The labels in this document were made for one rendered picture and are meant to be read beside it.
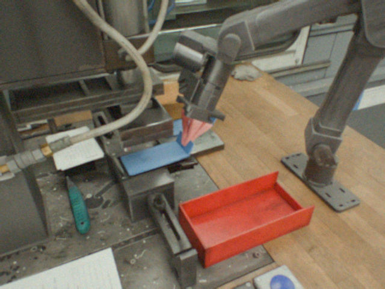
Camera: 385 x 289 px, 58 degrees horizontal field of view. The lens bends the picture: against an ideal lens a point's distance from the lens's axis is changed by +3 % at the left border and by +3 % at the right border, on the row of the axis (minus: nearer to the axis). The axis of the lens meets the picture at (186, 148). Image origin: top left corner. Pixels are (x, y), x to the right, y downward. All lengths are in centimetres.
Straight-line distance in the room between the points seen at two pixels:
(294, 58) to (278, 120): 58
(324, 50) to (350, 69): 104
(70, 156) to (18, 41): 39
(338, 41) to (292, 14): 113
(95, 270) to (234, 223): 29
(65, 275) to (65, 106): 31
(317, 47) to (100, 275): 137
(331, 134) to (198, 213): 32
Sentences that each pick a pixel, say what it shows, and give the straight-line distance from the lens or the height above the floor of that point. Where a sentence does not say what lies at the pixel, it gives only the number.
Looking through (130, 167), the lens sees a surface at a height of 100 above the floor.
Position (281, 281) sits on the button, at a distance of 64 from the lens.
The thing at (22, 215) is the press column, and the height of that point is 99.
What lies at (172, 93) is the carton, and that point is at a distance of 113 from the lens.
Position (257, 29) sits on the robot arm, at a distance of 66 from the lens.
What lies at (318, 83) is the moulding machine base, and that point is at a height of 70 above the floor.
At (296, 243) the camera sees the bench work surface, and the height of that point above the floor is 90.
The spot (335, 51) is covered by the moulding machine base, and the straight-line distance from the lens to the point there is 180.
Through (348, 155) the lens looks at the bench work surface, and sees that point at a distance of 100.
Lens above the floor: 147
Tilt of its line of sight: 38 degrees down
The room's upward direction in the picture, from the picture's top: straight up
